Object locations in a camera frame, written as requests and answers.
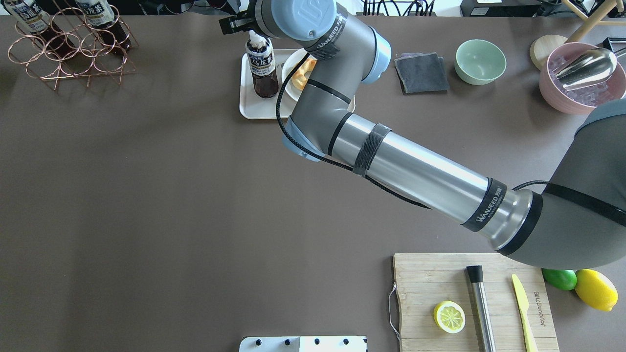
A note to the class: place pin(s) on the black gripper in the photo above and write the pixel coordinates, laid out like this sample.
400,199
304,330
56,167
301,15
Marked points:
254,14

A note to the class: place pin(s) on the tea bottle rack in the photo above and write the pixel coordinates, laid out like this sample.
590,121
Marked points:
260,54
101,17
39,23

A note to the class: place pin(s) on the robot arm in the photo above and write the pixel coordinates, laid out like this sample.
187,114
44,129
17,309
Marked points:
577,222

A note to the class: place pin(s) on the cream serving tray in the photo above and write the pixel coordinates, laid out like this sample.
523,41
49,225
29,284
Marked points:
254,107

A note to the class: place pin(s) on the tea bottle rack back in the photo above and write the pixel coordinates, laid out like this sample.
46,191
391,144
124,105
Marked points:
101,17

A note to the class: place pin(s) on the tea bottle rack front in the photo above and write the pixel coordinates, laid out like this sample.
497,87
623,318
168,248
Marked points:
39,23

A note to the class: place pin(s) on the grey folded cloth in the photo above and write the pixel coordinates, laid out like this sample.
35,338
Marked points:
421,72

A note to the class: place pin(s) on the green bowl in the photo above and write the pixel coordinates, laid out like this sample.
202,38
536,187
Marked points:
479,62

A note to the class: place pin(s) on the wooden cup tree stand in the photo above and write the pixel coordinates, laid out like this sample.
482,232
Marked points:
542,47

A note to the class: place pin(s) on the wooden cutting board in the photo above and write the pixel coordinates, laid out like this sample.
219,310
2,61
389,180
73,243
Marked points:
425,279

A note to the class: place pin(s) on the steel muddler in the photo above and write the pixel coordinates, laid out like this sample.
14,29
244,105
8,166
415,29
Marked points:
486,335

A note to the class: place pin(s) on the pink bowl with ice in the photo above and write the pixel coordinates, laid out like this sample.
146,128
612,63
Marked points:
583,100

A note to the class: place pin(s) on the half lemon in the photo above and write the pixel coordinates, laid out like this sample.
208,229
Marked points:
449,317

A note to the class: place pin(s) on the metal ice scoop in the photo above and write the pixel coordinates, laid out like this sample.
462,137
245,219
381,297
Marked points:
592,67

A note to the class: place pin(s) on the yellow plastic knife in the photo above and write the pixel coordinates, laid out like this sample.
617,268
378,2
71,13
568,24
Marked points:
523,307

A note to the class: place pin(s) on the green lime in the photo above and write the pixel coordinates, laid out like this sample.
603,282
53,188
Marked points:
561,279

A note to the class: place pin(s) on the lemon near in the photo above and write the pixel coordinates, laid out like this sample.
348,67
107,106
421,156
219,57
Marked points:
596,290

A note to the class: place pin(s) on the braided ring pastry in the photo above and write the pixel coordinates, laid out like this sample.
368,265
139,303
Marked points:
300,77

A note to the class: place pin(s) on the copper wire bottle rack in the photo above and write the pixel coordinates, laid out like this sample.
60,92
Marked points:
78,39

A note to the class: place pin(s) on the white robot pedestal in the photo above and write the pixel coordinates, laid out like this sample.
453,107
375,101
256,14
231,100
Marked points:
315,343

